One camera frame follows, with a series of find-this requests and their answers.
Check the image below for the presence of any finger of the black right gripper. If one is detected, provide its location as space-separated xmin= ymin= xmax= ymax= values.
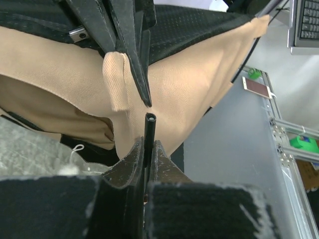
xmin=67 ymin=0 xmax=116 ymax=52
xmin=106 ymin=0 xmax=156 ymax=107

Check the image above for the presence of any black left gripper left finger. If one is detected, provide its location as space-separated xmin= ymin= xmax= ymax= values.
xmin=0 ymin=139 xmax=145 ymax=239

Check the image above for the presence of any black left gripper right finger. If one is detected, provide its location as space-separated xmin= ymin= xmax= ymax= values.
xmin=146 ymin=140 xmax=279 ymax=239

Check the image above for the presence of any tan pet tent fabric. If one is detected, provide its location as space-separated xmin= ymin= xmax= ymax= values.
xmin=0 ymin=4 xmax=271 ymax=171

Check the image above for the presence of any small green clip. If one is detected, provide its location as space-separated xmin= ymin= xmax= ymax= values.
xmin=248 ymin=68 xmax=262 ymax=80

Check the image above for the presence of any green plastic part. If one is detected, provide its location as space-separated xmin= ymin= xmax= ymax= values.
xmin=290 ymin=135 xmax=319 ymax=153

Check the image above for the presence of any grey keyboard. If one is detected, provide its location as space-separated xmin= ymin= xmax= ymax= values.
xmin=287 ymin=0 xmax=319 ymax=55

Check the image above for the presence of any smartphone on frame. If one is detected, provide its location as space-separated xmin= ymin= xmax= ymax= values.
xmin=242 ymin=76 xmax=276 ymax=99

